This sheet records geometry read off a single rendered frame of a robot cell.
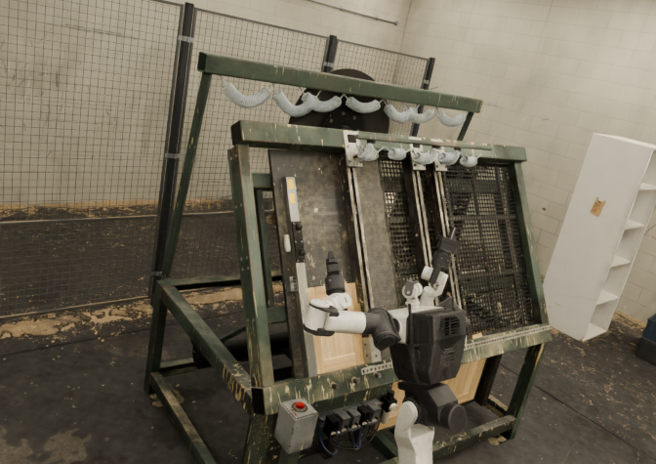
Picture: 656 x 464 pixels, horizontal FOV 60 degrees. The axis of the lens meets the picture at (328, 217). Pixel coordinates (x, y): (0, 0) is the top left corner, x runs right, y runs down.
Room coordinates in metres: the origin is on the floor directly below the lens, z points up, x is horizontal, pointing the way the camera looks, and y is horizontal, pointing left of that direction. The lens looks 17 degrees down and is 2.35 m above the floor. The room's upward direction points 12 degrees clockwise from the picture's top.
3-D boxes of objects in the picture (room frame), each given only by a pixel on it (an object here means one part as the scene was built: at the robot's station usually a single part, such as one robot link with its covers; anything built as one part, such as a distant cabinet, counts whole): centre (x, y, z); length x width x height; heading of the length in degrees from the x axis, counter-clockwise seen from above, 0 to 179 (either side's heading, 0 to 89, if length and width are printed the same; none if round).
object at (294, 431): (2.01, -0.04, 0.84); 0.12 x 0.12 x 0.18; 39
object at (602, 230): (5.75, -2.83, 1.03); 0.61 x 0.58 x 2.05; 133
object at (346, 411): (2.33, -0.34, 0.69); 0.50 x 0.14 x 0.24; 129
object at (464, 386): (3.18, -0.88, 0.53); 0.90 x 0.02 x 0.55; 129
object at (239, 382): (3.32, -0.32, 0.41); 2.20 x 1.38 x 0.83; 129
